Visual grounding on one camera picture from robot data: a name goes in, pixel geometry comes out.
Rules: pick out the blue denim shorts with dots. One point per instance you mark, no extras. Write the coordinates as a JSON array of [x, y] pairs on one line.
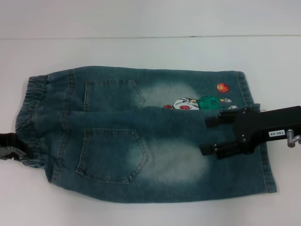
[[105, 113]]

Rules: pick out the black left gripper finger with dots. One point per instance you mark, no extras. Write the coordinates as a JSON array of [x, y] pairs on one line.
[[13, 141]]

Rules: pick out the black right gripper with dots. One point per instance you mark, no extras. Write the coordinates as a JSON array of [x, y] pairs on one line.
[[270, 124]]

